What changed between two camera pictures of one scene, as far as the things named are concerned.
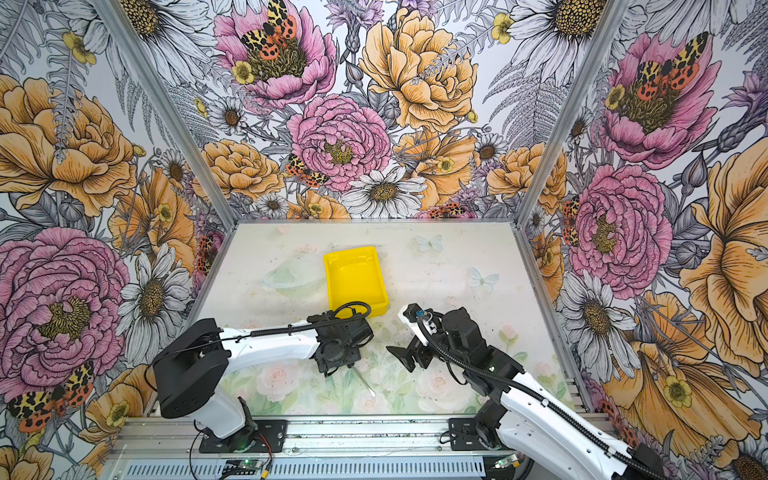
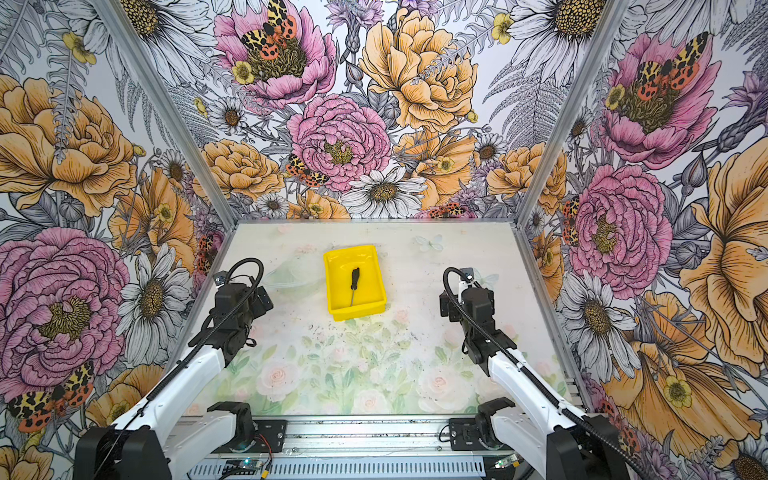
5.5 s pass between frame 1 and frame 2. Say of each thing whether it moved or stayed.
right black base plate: stayed
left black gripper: moved
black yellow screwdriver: moved
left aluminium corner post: stayed
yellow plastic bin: stayed
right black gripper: moved
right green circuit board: stayed
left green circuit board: stayed
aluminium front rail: stayed
